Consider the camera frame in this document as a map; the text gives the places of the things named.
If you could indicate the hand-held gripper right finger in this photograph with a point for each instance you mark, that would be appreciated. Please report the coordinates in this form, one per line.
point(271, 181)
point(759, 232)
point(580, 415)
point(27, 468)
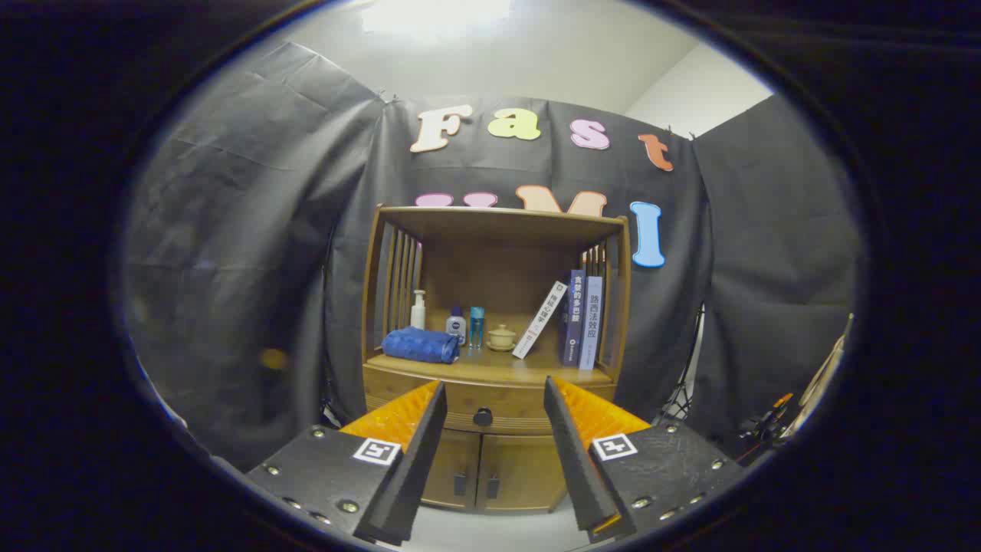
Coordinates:
point(575, 460)

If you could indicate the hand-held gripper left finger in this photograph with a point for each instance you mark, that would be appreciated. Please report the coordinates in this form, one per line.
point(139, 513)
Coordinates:
point(418, 460)

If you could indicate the black drawer knob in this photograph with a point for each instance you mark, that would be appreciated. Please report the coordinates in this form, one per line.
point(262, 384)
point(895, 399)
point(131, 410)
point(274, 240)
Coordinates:
point(483, 417)

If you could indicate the wooden cabinet door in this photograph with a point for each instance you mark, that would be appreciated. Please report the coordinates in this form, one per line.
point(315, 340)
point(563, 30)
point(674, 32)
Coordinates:
point(521, 471)
point(458, 464)

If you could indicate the wooden countertop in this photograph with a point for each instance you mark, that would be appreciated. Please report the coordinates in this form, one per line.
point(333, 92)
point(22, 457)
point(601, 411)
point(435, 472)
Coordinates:
point(490, 364)

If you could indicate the wooden cabinet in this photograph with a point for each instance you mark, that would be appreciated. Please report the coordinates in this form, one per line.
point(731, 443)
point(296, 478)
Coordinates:
point(498, 284)

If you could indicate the rolled blue towel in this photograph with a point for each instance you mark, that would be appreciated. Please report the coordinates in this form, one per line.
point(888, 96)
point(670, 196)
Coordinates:
point(420, 345)

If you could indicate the black tripod stand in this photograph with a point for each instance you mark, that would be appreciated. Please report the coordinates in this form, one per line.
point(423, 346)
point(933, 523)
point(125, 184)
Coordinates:
point(678, 391)

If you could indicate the pale purple book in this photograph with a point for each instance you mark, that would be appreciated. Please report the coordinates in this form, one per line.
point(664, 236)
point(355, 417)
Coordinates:
point(591, 322)

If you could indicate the white bottle with blue cap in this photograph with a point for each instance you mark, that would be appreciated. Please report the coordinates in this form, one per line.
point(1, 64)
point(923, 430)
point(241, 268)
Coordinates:
point(456, 326)

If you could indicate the dark blue book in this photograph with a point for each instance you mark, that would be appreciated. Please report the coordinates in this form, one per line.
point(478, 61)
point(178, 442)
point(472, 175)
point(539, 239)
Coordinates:
point(575, 318)

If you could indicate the beige lidded teacup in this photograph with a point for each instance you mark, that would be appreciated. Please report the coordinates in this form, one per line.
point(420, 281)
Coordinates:
point(502, 337)

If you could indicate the white book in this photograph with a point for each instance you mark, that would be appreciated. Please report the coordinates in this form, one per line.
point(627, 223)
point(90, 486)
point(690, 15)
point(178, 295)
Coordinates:
point(540, 320)

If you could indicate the clear blue bottle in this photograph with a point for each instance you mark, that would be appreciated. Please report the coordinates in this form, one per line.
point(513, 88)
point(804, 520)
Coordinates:
point(477, 326)

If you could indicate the white pump bottle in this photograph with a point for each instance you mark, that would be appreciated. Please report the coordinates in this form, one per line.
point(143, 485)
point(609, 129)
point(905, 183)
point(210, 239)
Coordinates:
point(418, 313)

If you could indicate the black and orange tool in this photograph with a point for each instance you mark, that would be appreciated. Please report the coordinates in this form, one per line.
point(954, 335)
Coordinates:
point(766, 418)

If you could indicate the light wooden frame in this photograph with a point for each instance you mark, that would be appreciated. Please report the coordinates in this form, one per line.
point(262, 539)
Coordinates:
point(824, 379)

